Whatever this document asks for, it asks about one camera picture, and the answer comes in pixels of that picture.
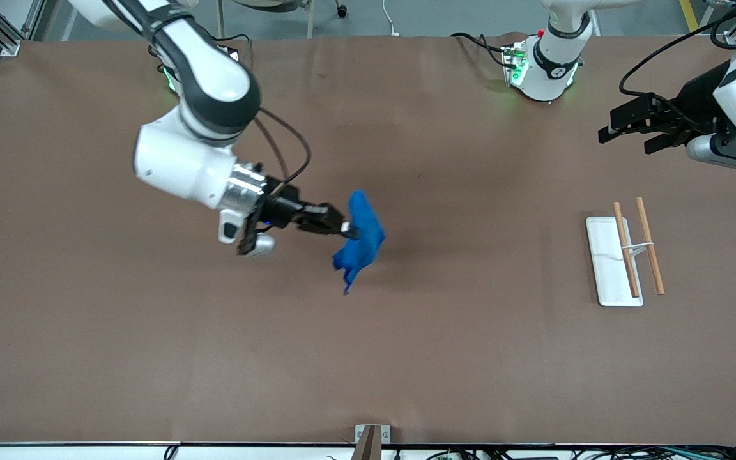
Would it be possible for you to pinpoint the blue towel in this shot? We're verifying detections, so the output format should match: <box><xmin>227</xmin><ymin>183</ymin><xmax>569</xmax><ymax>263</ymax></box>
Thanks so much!
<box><xmin>332</xmin><ymin>190</ymin><xmax>387</xmax><ymax>296</ymax></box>

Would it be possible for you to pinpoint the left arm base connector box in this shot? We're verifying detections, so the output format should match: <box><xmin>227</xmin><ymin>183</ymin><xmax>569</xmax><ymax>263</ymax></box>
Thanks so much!
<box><xmin>502</xmin><ymin>45</ymin><xmax>528</xmax><ymax>88</ymax></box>

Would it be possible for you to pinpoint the grey chair base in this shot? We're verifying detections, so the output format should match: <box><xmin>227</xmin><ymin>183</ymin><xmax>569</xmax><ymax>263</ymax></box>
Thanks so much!
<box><xmin>217</xmin><ymin>0</ymin><xmax>349</xmax><ymax>39</ymax></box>

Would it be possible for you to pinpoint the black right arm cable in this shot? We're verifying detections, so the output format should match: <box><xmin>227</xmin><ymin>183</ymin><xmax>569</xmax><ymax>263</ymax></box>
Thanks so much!
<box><xmin>254</xmin><ymin>107</ymin><xmax>313</xmax><ymax>187</ymax></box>

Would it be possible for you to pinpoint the black base power cable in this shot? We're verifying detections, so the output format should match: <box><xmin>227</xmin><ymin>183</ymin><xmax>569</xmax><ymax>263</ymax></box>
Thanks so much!
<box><xmin>211</xmin><ymin>33</ymin><xmax>254</xmax><ymax>65</ymax></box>
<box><xmin>450</xmin><ymin>32</ymin><xmax>510</xmax><ymax>66</ymax></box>

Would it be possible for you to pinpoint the metal table edge bracket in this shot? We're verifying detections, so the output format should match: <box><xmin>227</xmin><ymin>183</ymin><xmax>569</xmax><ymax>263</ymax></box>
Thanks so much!
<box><xmin>355</xmin><ymin>424</ymin><xmax>391</xmax><ymax>445</ymax></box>

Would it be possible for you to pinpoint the white floor cable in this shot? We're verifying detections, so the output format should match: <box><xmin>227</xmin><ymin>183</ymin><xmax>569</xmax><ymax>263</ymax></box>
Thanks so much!
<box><xmin>382</xmin><ymin>0</ymin><xmax>401</xmax><ymax>37</ymax></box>

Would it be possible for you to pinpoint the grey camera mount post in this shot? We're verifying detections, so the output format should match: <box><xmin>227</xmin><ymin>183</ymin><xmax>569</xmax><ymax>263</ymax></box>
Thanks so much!
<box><xmin>350</xmin><ymin>426</ymin><xmax>383</xmax><ymax>460</ymax></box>

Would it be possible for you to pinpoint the black cable bundle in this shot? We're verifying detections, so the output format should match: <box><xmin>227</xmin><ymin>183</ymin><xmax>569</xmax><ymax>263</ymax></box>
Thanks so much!
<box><xmin>394</xmin><ymin>446</ymin><xmax>736</xmax><ymax>460</ymax></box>

